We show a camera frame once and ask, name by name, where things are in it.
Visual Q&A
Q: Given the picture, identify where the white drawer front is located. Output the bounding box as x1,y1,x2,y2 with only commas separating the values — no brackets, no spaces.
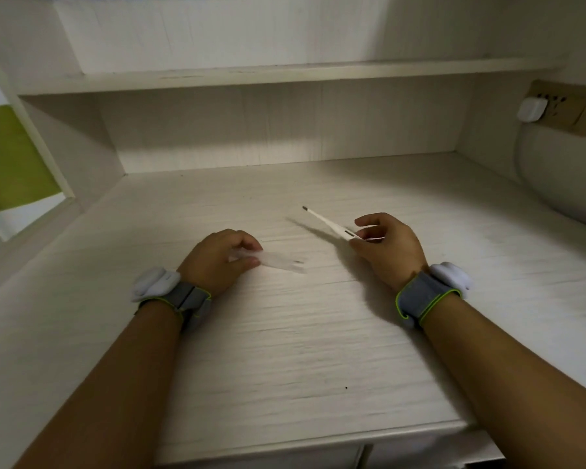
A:
365,431,505,469

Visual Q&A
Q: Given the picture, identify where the white digital thermometer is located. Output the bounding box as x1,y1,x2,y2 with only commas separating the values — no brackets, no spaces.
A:
302,206,386,242

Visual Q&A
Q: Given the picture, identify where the green and white curtain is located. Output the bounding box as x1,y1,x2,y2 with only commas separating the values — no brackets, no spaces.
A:
0,104,63,251

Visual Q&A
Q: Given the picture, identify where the white charger cable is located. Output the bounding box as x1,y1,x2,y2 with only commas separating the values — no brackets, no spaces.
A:
514,122,586,226

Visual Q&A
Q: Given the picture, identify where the person's right forearm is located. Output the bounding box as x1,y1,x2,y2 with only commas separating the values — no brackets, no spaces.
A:
421,293,586,469

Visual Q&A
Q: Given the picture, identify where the grey wrist strap green trim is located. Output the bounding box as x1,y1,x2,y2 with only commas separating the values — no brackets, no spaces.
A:
136,282,214,334
395,270,463,331

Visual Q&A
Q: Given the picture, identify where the person's left forearm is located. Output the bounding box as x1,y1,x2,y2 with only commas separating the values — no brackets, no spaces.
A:
14,300,184,469

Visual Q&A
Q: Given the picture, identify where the person's right hand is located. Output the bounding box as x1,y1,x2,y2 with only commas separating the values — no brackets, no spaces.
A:
349,213,430,291

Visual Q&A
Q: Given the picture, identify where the clear plastic thermometer case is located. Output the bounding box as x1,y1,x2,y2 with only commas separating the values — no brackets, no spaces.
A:
229,248,307,274

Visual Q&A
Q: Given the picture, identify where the white wrist tracker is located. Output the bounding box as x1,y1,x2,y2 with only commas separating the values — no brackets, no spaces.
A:
131,267,182,303
429,262,474,301

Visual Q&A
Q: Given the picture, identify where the beige wall socket panel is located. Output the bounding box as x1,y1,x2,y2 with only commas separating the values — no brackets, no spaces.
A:
523,79,586,138

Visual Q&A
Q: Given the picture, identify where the white wooden shelf board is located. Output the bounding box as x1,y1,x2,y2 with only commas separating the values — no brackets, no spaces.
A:
17,55,568,96

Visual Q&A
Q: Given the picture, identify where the white charger plug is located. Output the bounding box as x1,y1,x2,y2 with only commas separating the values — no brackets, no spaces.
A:
516,96,550,124

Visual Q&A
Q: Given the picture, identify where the person's left hand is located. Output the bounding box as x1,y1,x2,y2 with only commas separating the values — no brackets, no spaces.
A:
178,229,264,298

